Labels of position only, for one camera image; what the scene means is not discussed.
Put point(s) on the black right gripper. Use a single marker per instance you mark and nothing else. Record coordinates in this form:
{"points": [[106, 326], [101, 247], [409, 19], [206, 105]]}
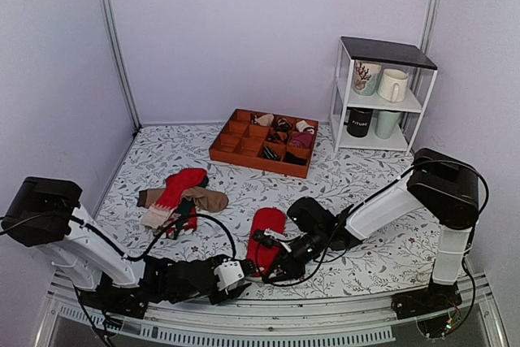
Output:
{"points": [[294, 270]]}

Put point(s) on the red santa sock pair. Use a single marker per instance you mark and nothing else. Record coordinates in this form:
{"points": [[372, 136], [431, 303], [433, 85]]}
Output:
{"points": [[262, 248]]}

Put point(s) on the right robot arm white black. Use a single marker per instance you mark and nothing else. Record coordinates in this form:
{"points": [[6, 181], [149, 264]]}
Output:
{"points": [[446, 187]]}

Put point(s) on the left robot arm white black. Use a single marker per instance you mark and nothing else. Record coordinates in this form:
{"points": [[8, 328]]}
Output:
{"points": [[47, 214]]}

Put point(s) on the black striped socks in tray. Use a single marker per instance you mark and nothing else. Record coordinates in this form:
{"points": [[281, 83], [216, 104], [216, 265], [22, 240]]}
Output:
{"points": [[273, 154]]}

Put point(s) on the purple socks in tray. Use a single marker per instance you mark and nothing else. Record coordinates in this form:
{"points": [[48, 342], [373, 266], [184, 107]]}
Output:
{"points": [[301, 140]]}

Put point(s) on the white brown socks in tray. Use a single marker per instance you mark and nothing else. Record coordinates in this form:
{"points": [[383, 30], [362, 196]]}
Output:
{"points": [[304, 126]]}

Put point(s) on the brown patterned socks in tray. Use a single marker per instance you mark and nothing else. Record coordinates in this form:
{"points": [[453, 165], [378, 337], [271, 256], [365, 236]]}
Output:
{"points": [[279, 131]]}

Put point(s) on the beige rolled socks in tray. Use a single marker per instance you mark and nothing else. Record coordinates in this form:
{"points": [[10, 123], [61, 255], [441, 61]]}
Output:
{"points": [[265, 120]]}

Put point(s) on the floral table cloth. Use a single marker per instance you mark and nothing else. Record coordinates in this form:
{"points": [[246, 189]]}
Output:
{"points": [[398, 256]]}

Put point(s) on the red sock in pile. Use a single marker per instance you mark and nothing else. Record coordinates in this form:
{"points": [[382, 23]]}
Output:
{"points": [[177, 184]]}

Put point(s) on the orange divided organizer tray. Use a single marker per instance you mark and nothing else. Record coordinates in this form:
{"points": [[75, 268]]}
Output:
{"points": [[240, 143]]}

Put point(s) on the black mug with text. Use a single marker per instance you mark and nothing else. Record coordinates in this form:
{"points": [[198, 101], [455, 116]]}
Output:
{"points": [[359, 121]]}

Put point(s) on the pale green mug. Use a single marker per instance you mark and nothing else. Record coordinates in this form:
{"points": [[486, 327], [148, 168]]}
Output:
{"points": [[386, 123]]}

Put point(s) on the white shelf rack black top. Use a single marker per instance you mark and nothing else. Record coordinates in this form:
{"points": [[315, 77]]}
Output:
{"points": [[410, 59]]}

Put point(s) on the floral patterned mug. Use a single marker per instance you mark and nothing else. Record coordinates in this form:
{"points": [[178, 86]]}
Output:
{"points": [[366, 77]]}

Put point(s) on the cream white mug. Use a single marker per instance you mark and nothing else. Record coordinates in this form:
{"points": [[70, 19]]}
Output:
{"points": [[393, 85]]}

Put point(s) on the aluminium front table rail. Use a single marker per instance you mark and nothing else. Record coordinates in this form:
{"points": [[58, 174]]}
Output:
{"points": [[342, 321]]}

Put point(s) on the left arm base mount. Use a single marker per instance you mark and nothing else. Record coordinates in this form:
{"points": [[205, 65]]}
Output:
{"points": [[113, 299]]}

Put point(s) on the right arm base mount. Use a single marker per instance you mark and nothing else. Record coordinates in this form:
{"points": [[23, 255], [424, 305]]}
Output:
{"points": [[433, 298]]}

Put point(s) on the right aluminium frame post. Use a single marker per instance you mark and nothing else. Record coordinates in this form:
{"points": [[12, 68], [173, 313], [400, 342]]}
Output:
{"points": [[429, 25]]}

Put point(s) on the aluminium frame post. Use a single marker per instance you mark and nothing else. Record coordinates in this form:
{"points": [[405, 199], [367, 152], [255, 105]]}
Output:
{"points": [[118, 58], [429, 25]]}

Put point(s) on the left aluminium frame post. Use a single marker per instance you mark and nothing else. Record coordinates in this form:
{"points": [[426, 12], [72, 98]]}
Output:
{"points": [[118, 58]]}

